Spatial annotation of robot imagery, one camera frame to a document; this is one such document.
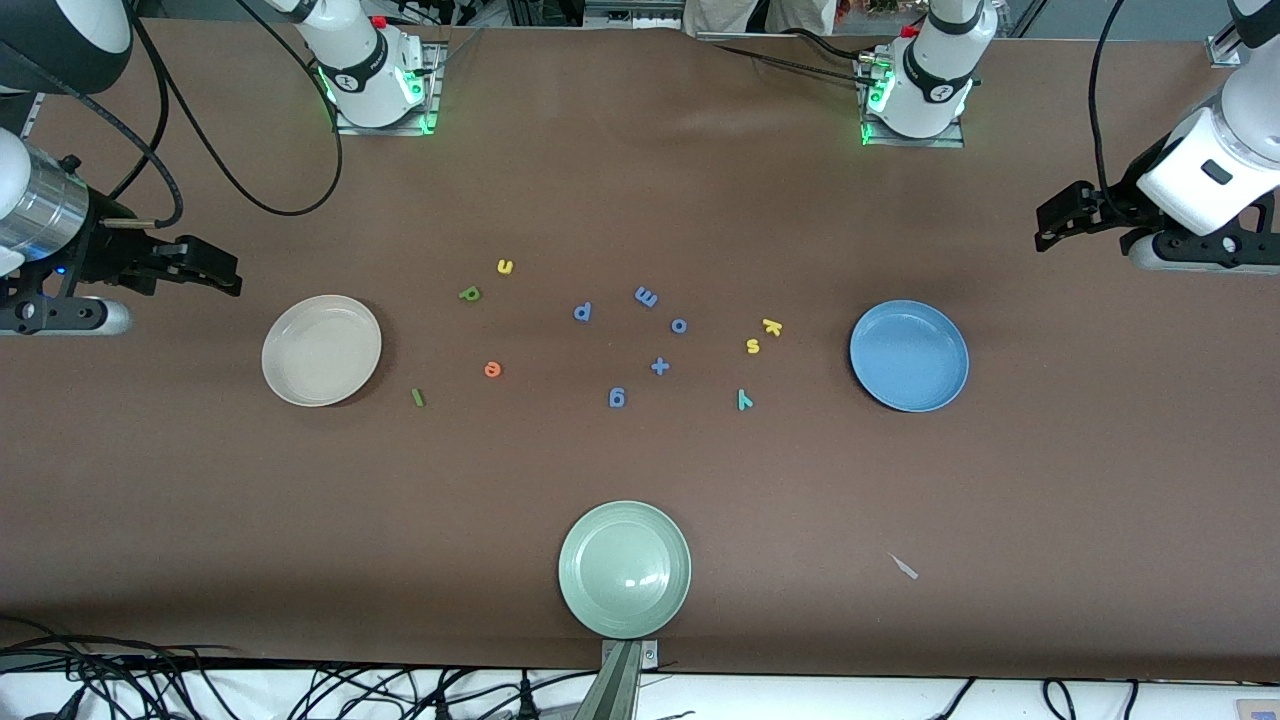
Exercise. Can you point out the yellow foam letter k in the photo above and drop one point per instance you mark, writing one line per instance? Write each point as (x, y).
(771, 326)

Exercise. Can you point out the blue plate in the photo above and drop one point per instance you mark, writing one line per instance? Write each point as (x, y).
(909, 356)

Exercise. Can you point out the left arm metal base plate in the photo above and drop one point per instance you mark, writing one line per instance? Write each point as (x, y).
(950, 142)

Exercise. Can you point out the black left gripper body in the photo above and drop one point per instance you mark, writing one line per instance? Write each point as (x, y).
(1121, 204)

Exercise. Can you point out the metal camera stand bracket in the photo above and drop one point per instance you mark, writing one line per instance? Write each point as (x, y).
(622, 690)

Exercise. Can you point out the white paper scrap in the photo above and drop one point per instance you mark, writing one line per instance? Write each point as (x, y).
(903, 567)

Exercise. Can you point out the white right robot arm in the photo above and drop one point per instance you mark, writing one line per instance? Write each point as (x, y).
(365, 60)

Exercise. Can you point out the aluminium frame rail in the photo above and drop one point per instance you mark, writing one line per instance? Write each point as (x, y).
(640, 15)

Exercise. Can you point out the blue foam letter m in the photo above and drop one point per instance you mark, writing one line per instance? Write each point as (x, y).
(646, 296)

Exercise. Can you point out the beige brown plate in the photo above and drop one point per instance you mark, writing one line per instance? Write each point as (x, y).
(320, 350)

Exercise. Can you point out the aluminium frame profile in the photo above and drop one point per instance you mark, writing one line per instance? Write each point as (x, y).
(28, 115)
(1222, 50)

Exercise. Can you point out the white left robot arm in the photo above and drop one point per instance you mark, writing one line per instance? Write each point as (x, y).
(930, 70)

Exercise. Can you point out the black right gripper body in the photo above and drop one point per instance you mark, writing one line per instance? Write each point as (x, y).
(104, 250)

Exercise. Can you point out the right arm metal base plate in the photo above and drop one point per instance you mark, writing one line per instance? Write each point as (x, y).
(437, 70)

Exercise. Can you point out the person in beige trousers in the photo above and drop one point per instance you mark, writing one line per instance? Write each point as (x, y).
(720, 15)

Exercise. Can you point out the pale green plate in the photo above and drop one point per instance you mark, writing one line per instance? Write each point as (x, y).
(625, 570)

